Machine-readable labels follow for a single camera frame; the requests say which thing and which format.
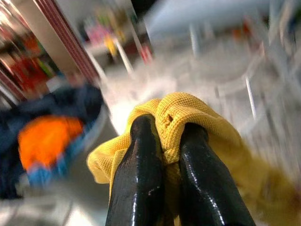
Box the pale laundry tub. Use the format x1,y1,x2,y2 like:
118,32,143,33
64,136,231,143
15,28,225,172
14,103,123,226

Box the yellow garment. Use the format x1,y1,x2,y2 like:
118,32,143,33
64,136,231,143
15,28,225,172
87,92,301,212

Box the grey folding table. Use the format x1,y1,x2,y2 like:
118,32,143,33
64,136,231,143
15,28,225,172
142,0,273,123

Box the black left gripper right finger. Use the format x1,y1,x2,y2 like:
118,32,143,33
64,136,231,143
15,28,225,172
179,123,257,226

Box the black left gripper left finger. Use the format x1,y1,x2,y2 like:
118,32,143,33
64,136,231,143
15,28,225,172
104,114,166,226

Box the orange garment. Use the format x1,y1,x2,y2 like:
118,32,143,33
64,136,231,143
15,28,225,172
18,115,84,170

